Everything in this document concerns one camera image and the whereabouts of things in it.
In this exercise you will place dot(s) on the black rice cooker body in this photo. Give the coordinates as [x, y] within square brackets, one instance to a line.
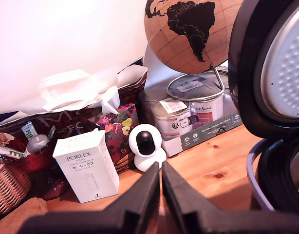
[273, 175]

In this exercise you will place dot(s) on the black rice cooker lid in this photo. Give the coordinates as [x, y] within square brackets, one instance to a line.
[247, 73]

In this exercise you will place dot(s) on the cardboard tray with green print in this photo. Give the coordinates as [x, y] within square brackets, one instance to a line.
[203, 136]

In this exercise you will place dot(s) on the white Porlex box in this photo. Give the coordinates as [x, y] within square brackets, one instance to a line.
[83, 168]

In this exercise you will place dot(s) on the floral tissue box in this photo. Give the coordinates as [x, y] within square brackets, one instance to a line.
[120, 126]

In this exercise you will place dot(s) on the small white paint can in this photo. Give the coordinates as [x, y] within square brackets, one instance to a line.
[169, 122]

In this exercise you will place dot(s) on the large white paint can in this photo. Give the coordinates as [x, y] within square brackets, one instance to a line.
[205, 109]

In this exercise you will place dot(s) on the grey paint can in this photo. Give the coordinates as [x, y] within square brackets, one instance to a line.
[147, 102]

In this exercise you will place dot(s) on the dark red paper shopping bag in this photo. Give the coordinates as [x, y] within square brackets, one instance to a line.
[66, 119]

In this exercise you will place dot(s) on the red glass bowl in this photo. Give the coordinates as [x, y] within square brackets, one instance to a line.
[40, 163]

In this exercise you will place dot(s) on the grey round cap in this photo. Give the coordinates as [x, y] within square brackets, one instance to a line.
[37, 143]

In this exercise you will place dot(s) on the brown cloth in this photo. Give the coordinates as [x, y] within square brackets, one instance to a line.
[18, 214]

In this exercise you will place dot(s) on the green and white packet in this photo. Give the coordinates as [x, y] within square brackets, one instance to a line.
[27, 130]
[8, 151]

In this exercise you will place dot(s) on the wicker basket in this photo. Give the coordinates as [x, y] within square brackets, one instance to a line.
[8, 185]

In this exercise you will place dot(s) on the cork globe on metal stand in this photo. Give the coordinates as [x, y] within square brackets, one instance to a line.
[188, 29]

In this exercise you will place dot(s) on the white round security camera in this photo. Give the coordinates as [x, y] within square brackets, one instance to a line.
[145, 143]

